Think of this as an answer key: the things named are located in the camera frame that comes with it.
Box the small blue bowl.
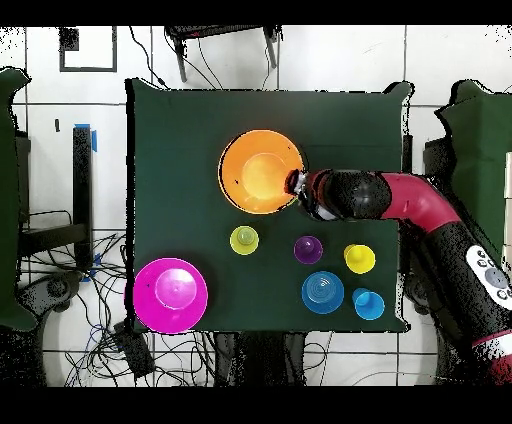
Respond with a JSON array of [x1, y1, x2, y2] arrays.
[[301, 270, 345, 315]]

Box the blue tape strip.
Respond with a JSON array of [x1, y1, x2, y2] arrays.
[[73, 122, 98, 153]]

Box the pale translucent yellow cup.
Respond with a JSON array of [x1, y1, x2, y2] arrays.
[[229, 225, 260, 256]]

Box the dark green tablecloth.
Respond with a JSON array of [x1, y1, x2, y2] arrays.
[[124, 77, 413, 335]]

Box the blue cup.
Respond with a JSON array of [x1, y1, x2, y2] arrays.
[[351, 287, 386, 322]]

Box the black floor frame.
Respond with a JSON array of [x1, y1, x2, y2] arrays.
[[58, 26, 118, 74]]

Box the black table frame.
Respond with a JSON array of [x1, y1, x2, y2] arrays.
[[17, 125, 95, 271]]

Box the neighbouring green cloth table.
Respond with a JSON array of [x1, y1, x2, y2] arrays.
[[434, 79, 512, 342], [0, 67, 38, 332]]

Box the purple cup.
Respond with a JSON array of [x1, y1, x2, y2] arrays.
[[293, 235, 325, 266]]

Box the black stool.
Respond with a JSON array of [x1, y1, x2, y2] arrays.
[[164, 25, 284, 84]]

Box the grey robot pedestal foot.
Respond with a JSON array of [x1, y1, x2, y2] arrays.
[[17, 271, 83, 315], [403, 273, 443, 317]]

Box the orange bowl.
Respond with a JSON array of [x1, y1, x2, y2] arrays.
[[218, 128, 306, 216]]

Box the black floor cable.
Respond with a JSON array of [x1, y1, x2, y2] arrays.
[[127, 25, 171, 90]]

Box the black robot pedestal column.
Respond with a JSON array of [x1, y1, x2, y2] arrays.
[[213, 330, 307, 387]]

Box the tangle of floor cables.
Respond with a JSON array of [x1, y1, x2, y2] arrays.
[[19, 209, 217, 387]]

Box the black floor box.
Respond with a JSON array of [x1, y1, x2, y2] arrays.
[[112, 321, 156, 379]]

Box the pink bowl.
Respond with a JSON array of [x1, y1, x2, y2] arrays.
[[132, 257, 209, 335]]

